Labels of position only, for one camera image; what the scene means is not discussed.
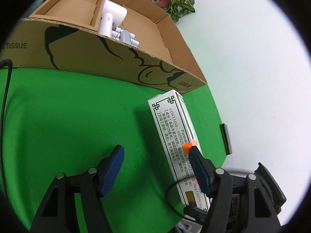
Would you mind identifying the white green medicine box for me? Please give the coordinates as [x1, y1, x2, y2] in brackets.
[148, 90, 210, 211]

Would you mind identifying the white folding phone stand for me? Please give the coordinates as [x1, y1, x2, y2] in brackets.
[111, 27, 140, 47]

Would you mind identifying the white hair dryer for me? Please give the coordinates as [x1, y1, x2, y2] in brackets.
[98, 0, 128, 37]

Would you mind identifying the long narrow cardboard box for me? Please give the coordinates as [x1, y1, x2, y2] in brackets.
[30, 0, 105, 32]

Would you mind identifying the green table cloth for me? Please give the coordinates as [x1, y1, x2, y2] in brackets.
[0, 66, 231, 233]

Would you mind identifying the large shallow cardboard tray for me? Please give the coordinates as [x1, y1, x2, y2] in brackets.
[1, 0, 207, 93]

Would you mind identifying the black cable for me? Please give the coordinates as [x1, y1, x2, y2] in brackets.
[0, 59, 13, 199]

